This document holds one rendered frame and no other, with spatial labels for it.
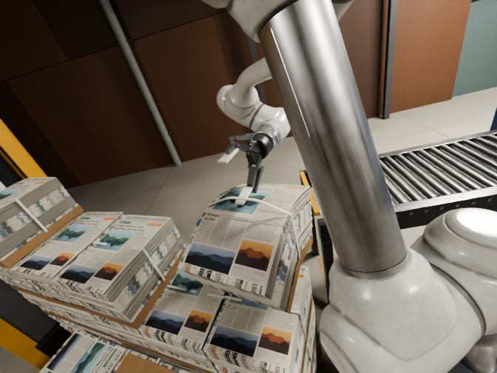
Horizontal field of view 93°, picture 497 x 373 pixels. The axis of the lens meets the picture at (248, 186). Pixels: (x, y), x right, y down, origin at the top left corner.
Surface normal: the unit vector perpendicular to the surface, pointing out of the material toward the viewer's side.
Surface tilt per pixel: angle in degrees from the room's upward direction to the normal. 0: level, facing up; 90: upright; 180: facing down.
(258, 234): 19
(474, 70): 90
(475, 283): 34
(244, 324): 1
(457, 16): 90
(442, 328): 64
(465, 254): 49
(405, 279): 28
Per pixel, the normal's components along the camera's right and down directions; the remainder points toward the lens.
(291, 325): -0.23, -0.83
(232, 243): -0.38, -0.58
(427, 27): 0.00, 0.53
